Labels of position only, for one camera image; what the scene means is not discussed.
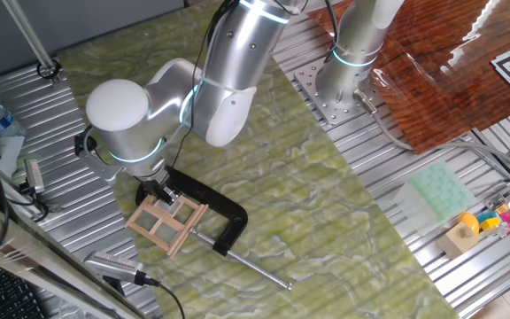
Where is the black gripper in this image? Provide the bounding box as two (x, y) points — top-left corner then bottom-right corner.
(137, 170), (182, 206)

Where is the small wooden sliding window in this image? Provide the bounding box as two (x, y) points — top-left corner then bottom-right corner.
(124, 192), (210, 260)

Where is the black C-clamp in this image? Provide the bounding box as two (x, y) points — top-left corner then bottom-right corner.
(134, 166), (293, 292)

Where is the green marble pattern mat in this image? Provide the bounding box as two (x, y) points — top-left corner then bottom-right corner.
(57, 0), (460, 319)

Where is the white paper sheet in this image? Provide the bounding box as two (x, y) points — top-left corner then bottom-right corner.
(0, 135), (26, 178)

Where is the metal stand pole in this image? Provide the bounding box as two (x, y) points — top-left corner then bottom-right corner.
(1, 0), (61, 85)

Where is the translucent green plastic tray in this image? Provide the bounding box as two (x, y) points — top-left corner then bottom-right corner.
(392, 161), (477, 236)

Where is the wooden block house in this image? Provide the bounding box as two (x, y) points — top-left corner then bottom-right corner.
(436, 221), (481, 261)

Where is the blue toy block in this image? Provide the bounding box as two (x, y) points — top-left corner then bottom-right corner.
(477, 210), (499, 225)

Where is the yellow toy block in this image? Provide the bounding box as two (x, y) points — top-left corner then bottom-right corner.
(479, 216), (502, 232)

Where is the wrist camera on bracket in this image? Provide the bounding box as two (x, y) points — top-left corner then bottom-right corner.
(73, 126), (123, 183)

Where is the silver camera with vents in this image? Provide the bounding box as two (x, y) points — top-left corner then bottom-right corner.
(82, 251), (145, 284)

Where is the black camera cable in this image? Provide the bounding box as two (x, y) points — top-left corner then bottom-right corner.
(135, 272), (187, 319)

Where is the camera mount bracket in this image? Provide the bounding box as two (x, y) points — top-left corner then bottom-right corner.
(15, 181), (64, 222)

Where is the small silver camera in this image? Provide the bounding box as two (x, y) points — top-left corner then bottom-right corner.
(23, 159), (46, 195)

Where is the black ring pole base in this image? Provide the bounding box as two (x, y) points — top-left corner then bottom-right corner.
(36, 59), (63, 81)

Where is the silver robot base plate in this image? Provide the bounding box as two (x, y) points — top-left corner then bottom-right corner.
(293, 59), (384, 126)

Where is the grey robot power cable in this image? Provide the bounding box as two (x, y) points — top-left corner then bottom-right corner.
(352, 88), (510, 176)

